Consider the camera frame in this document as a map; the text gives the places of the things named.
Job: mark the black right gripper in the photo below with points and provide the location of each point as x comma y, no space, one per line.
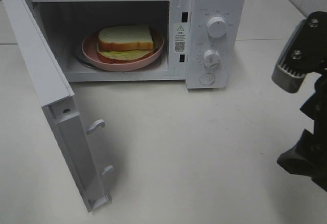
308,156

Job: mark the round door release button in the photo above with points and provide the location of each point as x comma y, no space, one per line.
207,79

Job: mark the pink plate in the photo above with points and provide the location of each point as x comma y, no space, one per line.
90,51

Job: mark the toast sandwich with lettuce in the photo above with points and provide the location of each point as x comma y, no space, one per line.
125,43

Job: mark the white microwave door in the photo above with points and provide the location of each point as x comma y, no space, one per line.
57,102

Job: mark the lower white timer knob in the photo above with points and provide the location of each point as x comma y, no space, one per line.
211,58

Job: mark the upper white power knob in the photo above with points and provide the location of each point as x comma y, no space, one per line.
216,26

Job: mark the white microwave oven body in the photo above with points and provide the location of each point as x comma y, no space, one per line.
66,23

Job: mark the white warning label sticker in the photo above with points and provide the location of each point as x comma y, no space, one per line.
180,37

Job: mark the glass microwave turntable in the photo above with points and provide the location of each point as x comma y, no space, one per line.
78,55

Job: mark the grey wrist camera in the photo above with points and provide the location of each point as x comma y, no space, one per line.
304,52

